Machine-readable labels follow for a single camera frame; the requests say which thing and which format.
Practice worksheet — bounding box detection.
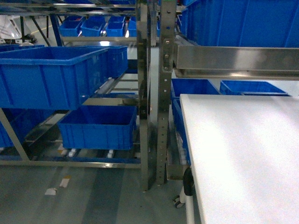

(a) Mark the stainless steel roller shelf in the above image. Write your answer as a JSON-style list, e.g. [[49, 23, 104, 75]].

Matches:
[[173, 35, 299, 81]]

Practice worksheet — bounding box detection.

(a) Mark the large blue bin left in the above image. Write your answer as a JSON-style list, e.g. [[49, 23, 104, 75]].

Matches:
[[0, 46, 128, 110]]

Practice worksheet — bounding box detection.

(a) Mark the steel rack upright post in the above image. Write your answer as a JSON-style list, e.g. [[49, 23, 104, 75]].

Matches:
[[156, 0, 177, 185]]

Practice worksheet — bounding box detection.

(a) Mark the blue bin lower shelf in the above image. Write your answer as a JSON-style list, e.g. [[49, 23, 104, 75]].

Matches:
[[58, 105, 137, 150]]

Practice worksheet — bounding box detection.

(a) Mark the white table leg with caster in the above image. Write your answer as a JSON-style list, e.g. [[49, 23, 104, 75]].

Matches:
[[173, 168, 195, 224]]

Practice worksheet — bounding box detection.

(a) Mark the large blue bin right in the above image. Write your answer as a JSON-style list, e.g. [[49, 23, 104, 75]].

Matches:
[[181, 0, 299, 48]]

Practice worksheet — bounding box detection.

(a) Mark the large blue bin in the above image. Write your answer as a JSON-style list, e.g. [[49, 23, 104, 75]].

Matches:
[[0, 46, 128, 110], [181, 0, 299, 48]]

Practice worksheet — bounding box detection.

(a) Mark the blue bin under shelf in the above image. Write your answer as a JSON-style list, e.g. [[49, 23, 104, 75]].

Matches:
[[171, 78, 220, 100]]

